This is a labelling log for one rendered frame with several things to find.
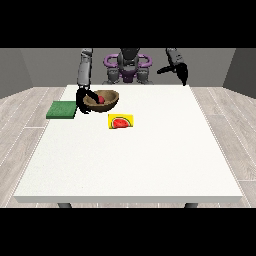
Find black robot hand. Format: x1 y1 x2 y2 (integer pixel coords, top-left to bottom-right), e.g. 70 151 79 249
156 61 189 87
75 85 100 115

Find brown wooden bowl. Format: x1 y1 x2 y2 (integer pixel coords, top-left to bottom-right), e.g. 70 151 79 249
82 89 120 114

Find green square pad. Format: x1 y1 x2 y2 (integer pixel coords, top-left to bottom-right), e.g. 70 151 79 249
45 100 78 120

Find grey robot trunk purple rings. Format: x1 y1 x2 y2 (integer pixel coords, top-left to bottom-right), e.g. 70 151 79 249
101 48 155 85

